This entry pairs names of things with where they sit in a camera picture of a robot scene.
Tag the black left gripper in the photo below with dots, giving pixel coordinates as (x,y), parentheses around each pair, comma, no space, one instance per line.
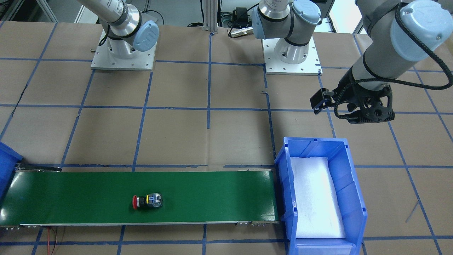
(344,89)

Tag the red push button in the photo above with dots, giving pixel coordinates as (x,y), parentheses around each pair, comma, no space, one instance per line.
(153,200)

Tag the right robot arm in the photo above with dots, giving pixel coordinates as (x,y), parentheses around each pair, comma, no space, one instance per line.
(127,30)

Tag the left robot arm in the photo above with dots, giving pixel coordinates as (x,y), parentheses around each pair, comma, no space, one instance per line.
(403,32)

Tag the blue source bin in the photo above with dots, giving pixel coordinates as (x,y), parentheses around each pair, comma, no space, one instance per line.
(350,199)

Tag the white foam pad source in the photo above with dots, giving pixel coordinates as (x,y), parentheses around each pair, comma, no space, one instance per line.
(319,215)

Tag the green conveyor belt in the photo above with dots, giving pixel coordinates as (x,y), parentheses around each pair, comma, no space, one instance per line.
(105,198)

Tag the blue destination bin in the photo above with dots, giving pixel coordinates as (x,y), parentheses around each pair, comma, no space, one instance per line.
(8,160)

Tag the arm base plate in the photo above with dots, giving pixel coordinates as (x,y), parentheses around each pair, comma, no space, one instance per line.
(119,55)
(282,58)

